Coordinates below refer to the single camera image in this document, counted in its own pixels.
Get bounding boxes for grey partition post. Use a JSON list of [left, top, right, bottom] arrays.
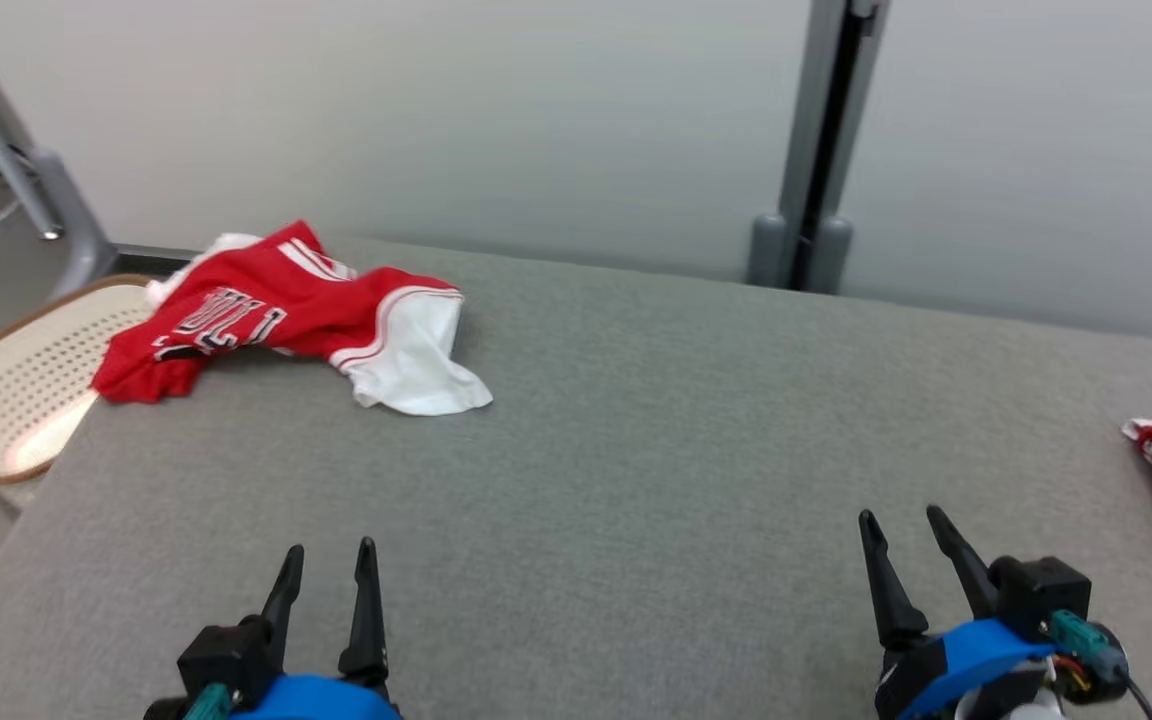
[[746, 0, 892, 296]]

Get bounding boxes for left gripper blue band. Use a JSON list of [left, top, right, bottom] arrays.
[[231, 537, 403, 720]]

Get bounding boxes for cream perforated laundry basket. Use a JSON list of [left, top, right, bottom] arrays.
[[0, 274, 157, 487]]

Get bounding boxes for red and white basketball jersey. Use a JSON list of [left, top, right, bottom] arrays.
[[91, 220, 494, 417]]

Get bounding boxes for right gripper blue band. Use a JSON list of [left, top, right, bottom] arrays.
[[858, 505, 1067, 720]]

